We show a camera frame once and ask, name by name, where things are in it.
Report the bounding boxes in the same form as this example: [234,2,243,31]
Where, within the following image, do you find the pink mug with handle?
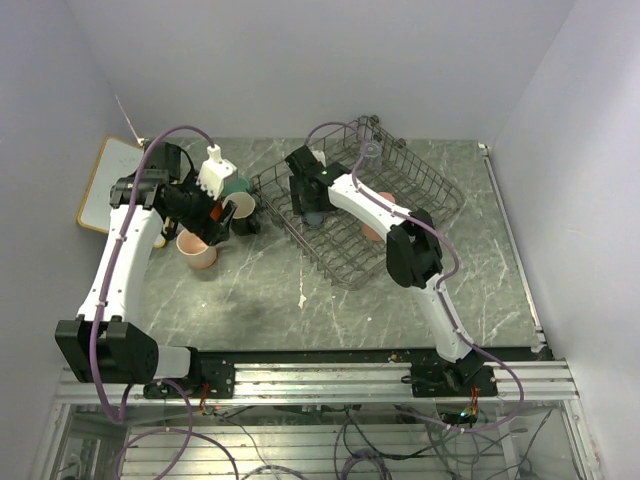
[176,230,218,270]

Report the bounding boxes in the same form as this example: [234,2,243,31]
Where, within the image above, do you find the black mug white inside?
[223,192,261,236]

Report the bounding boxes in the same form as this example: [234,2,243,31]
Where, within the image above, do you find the grey wire dish rack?
[252,116,462,290]

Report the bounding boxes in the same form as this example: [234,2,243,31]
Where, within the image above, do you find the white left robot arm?
[55,144,237,397]

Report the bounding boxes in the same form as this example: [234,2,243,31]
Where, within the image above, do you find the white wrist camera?
[311,150,327,166]
[196,145,237,200]

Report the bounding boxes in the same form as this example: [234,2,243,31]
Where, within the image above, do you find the clear glass cup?
[361,140,383,158]

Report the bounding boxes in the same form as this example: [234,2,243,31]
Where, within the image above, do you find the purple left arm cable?
[89,124,241,480]

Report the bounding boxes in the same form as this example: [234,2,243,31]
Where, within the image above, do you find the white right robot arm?
[285,145,484,396]

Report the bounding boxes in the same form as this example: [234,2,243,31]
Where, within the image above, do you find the aluminium mounting rail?
[53,360,581,406]

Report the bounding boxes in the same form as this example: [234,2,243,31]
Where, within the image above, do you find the yellow framed whiteboard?
[76,136,143,233]

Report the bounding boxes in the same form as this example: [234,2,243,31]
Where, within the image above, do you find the pink tumbler cup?
[361,191,395,242]

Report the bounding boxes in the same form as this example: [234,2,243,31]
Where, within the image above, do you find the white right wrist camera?
[311,150,327,166]

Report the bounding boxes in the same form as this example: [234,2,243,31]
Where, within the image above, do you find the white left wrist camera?
[196,145,237,200]

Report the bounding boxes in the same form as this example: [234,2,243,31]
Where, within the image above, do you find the green mug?
[222,176,251,197]

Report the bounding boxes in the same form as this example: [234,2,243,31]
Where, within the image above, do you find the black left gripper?
[168,168,237,245]

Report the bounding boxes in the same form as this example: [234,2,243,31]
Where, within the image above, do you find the blue grey plastic cup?
[301,212,325,229]

